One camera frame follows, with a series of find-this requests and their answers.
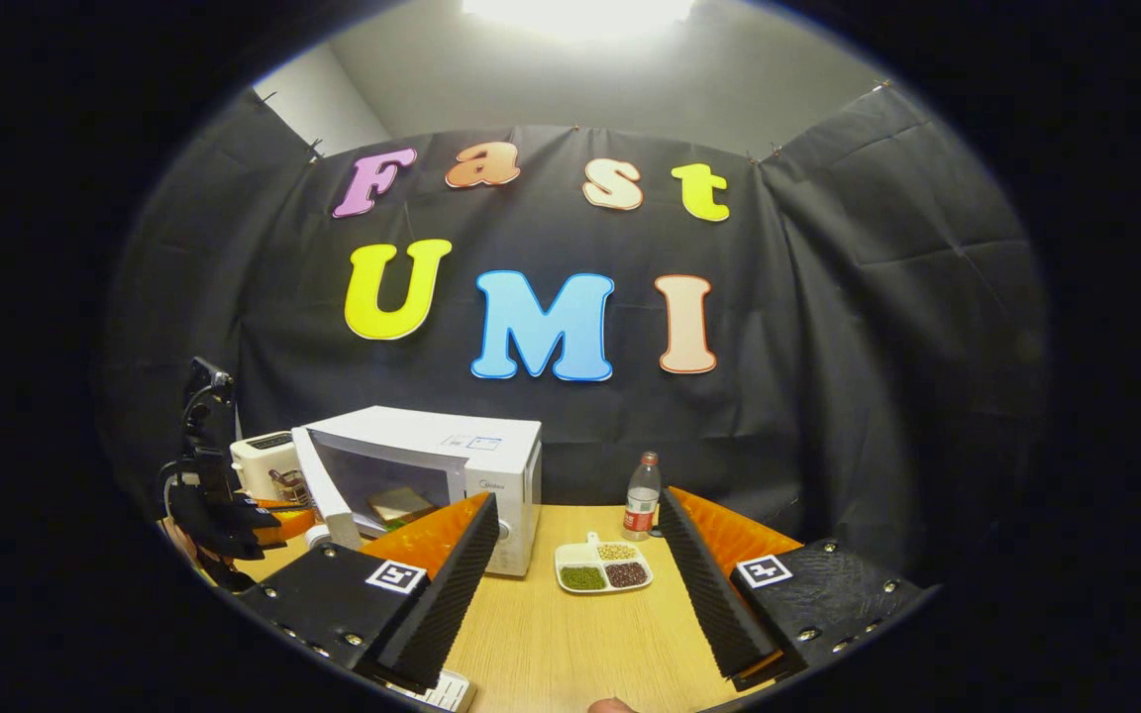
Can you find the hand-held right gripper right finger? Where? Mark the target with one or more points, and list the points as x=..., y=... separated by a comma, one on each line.
x=709, y=599

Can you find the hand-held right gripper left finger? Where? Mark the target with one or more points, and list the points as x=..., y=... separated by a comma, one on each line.
x=452, y=604

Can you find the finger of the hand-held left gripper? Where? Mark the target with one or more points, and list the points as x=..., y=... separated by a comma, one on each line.
x=288, y=523

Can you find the sandwich with lettuce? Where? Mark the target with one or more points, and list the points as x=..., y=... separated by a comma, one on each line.
x=400, y=503

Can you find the white microwave oven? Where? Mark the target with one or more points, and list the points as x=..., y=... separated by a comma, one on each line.
x=412, y=428

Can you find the white toaster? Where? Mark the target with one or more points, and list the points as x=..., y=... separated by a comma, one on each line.
x=254, y=465

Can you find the clear bottle with red label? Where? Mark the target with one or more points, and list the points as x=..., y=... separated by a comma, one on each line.
x=641, y=500

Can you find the white divided dish with beans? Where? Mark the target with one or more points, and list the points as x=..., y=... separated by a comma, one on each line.
x=585, y=576

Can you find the black backdrop cloth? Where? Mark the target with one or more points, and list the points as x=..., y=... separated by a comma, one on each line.
x=828, y=347

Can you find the large ceiling light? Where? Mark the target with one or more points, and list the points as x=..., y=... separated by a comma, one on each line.
x=580, y=15

